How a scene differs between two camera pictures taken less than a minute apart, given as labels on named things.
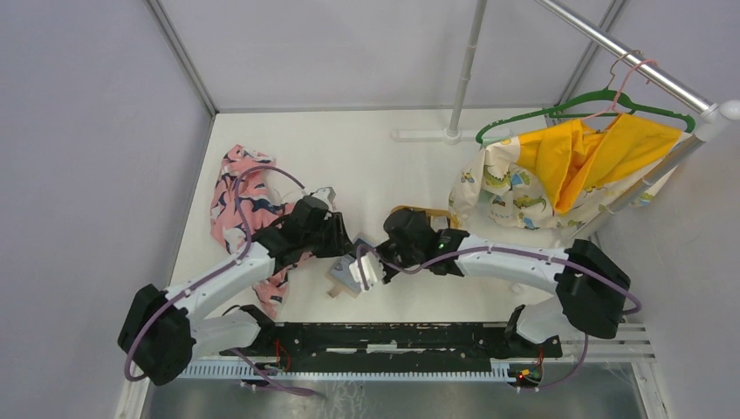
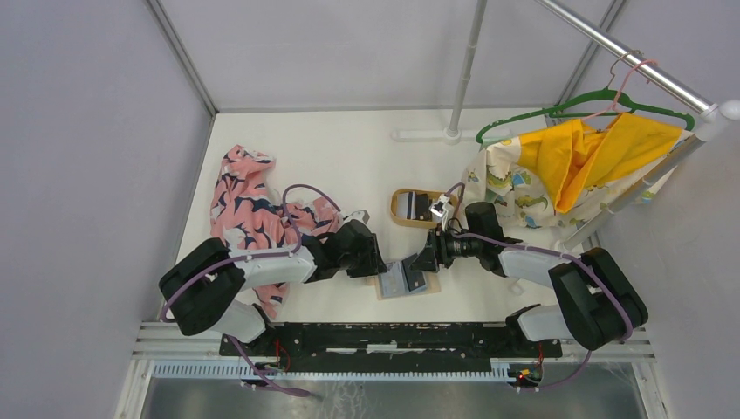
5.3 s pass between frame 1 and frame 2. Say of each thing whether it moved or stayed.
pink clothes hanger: stayed
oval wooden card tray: moved
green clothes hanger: stayed
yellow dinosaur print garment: stayed
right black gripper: moved
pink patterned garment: stayed
